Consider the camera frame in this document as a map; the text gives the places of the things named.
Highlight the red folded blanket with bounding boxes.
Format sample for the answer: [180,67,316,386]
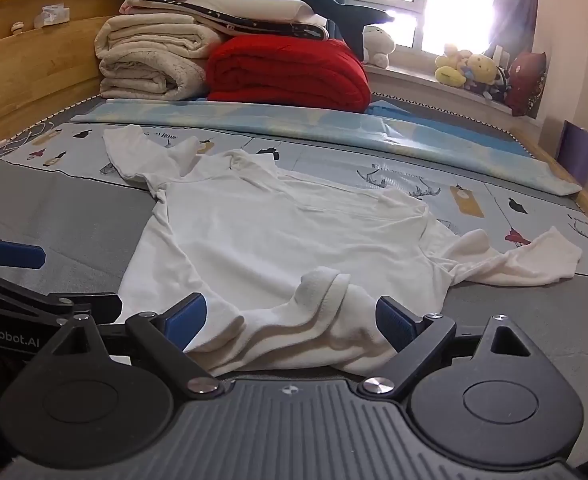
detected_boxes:
[205,35,372,115]

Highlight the white plush toy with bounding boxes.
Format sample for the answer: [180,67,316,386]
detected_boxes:
[361,25,397,70]

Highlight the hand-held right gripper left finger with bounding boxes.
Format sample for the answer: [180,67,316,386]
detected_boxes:
[49,293,225,399]

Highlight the white cable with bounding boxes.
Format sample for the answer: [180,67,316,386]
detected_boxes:
[0,120,61,162]

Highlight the cream folded blanket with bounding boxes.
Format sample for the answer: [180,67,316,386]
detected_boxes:
[94,14,225,102]

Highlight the dark red cushion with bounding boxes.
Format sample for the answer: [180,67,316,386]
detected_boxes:
[504,50,548,117]

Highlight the clear plastic packet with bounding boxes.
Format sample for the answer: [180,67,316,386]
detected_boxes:
[34,4,71,28]

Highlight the window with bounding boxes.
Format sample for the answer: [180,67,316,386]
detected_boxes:
[346,0,505,57]

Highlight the wooden bed frame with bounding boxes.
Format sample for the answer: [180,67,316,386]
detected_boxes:
[504,127,588,261]

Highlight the purple box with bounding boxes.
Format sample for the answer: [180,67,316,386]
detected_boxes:
[556,120,588,187]

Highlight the wooden headboard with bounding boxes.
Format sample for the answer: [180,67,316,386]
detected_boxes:
[0,0,145,161]

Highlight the printed bed sheet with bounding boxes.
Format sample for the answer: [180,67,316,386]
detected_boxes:
[0,120,588,281]

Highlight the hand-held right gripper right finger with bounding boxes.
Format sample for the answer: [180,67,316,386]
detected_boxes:
[359,296,540,399]

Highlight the light blue patterned quilt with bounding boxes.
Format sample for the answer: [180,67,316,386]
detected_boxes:
[71,99,582,196]

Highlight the white folded quilt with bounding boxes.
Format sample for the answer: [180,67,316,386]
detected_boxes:
[189,0,316,24]

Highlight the purple curtain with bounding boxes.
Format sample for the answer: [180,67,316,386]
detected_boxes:
[484,0,542,58]

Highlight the window sill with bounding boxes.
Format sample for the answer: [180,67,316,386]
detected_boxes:
[364,60,542,122]

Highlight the white shirt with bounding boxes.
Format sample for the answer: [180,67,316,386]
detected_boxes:
[103,124,584,377]

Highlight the yellow plush toy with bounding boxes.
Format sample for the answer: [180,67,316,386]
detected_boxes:
[434,42,475,88]
[463,52,500,93]

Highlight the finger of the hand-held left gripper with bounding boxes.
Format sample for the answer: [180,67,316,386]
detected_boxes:
[0,230,47,273]
[0,270,124,332]

